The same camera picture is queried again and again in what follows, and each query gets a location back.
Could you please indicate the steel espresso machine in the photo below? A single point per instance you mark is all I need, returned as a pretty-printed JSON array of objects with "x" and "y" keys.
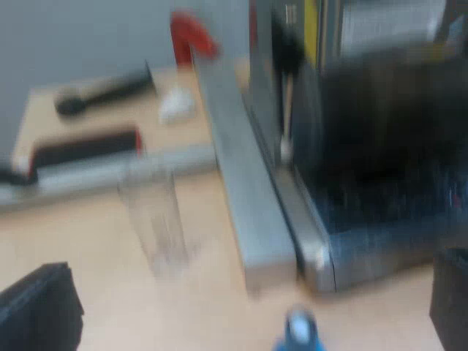
[{"x": 365, "y": 146}]

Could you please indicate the clear measuring glass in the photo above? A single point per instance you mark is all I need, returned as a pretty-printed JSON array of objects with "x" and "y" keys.
[{"x": 155, "y": 219}]

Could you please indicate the metal block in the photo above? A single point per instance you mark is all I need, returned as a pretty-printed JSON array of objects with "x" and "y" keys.
[{"x": 252, "y": 204}]

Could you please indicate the small white cup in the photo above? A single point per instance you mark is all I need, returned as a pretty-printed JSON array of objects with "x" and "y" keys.
[{"x": 176, "y": 106}]

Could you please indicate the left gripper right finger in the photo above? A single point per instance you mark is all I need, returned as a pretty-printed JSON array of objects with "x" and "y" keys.
[{"x": 451, "y": 303}]

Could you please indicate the aluminium rail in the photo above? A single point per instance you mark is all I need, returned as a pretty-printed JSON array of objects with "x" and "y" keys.
[{"x": 91, "y": 175}]

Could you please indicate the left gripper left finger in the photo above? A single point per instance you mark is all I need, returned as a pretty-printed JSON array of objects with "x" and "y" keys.
[{"x": 36, "y": 314}]

